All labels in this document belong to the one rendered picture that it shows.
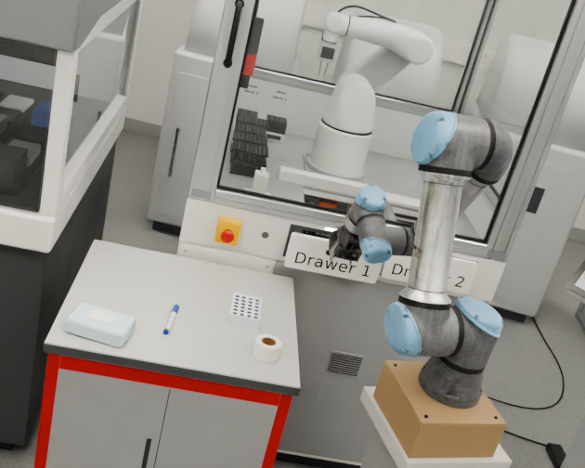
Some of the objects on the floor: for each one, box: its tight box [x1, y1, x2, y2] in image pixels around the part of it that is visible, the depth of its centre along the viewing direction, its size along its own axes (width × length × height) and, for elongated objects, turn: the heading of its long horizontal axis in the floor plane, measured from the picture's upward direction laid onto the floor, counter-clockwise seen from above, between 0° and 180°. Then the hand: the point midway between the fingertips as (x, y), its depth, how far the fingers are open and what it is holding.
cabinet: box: [176, 241, 489, 468], centre depth 303 cm, size 95×103×80 cm
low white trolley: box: [33, 240, 301, 468], centre depth 226 cm, size 58×62×76 cm
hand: (339, 253), depth 228 cm, fingers closed on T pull, 3 cm apart
